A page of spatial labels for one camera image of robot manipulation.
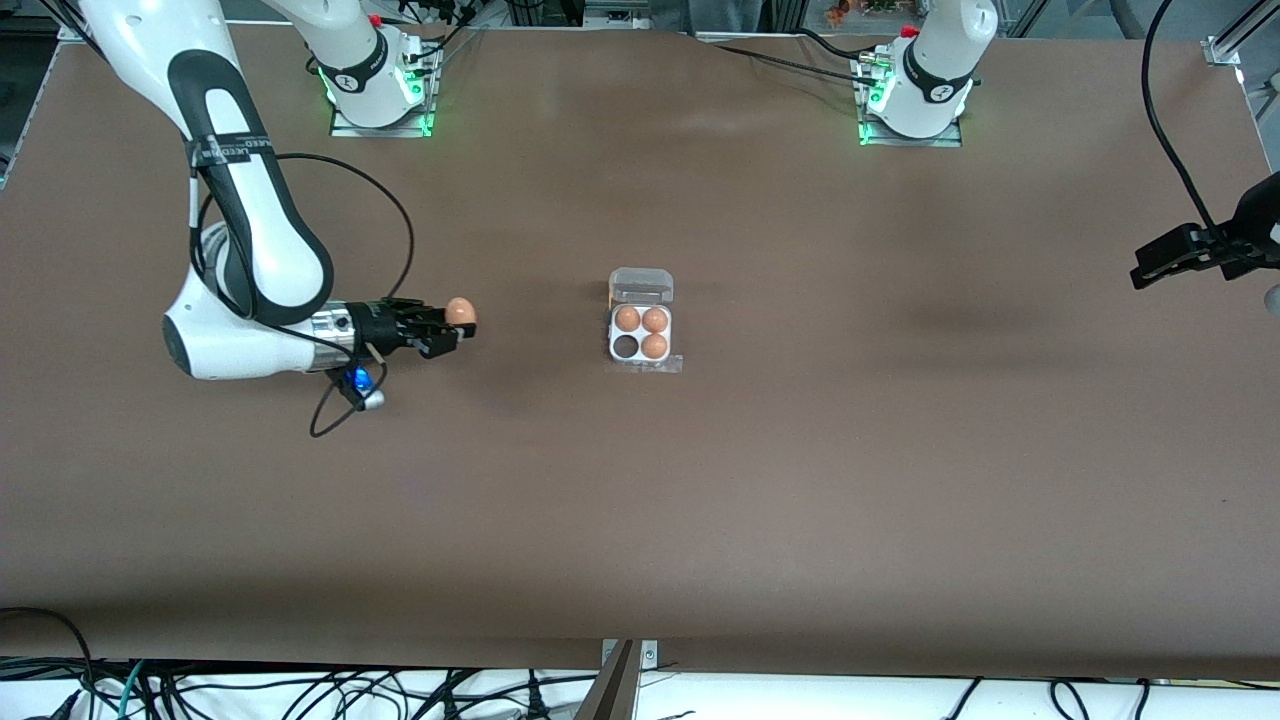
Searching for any metal table bracket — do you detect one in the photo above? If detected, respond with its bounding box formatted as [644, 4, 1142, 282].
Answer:
[600, 640, 659, 673]

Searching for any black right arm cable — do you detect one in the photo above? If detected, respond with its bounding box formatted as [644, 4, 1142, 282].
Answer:
[188, 152, 416, 439]

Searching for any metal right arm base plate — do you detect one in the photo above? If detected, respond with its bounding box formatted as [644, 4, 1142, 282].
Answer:
[328, 40, 441, 139]

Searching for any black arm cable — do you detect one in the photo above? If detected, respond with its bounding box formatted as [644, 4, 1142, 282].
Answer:
[1141, 0, 1226, 251]
[188, 152, 416, 439]

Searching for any aluminium frame profile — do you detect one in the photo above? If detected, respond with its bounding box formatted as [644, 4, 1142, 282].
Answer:
[1200, 0, 1280, 69]

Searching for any dark metal bar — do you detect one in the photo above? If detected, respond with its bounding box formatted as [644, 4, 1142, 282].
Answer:
[575, 640, 641, 720]

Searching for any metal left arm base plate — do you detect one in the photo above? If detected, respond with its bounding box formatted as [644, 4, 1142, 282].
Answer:
[852, 50, 966, 149]

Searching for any clear plastic egg box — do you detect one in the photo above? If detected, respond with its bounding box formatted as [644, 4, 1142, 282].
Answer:
[606, 266, 685, 376]

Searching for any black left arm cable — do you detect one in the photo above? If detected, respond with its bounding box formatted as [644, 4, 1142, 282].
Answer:
[1141, 0, 1226, 251]

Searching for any teal cable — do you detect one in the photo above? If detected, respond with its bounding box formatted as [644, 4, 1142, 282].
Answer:
[118, 660, 151, 720]

